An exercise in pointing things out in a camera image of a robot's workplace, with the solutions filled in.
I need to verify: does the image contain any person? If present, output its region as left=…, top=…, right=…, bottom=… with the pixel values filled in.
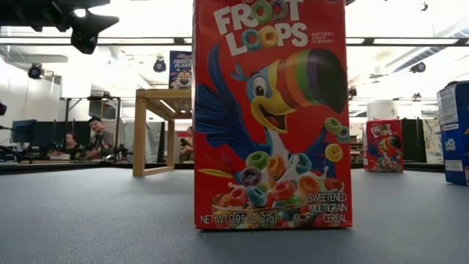
left=84, top=116, right=115, bottom=161
left=60, top=132, right=85, bottom=159
left=178, top=125, right=194, bottom=163

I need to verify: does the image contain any wooden slatted shelf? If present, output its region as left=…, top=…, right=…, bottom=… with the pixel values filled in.
left=132, top=88, right=194, bottom=177

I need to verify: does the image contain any Frosted Flakes cereal box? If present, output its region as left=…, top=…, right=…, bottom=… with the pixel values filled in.
left=168, top=50, right=193, bottom=90
left=436, top=80, right=469, bottom=187

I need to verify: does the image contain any dark computer monitor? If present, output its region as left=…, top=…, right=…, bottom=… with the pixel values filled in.
left=10, top=119, right=37, bottom=144

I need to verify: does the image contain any Froot Loops cereal box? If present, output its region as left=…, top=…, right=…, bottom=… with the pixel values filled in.
left=192, top=0, right=353, bottom=231
left=363, top=119, right=405, bottom=173

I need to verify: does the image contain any floral patterned curtain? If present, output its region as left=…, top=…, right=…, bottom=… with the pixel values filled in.
left=421, top=119, right=445, bottom=165

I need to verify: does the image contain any black metal rack frame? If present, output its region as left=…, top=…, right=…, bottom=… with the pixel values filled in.
left=60, top=95, right=122, bottom=155

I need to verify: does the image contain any black partition panel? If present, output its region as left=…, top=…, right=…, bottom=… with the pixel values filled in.
left=401, top=117, right=428, bottom=164

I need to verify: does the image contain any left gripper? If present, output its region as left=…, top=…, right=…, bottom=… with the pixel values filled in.
left=25, top=0, right=120, bottom=55

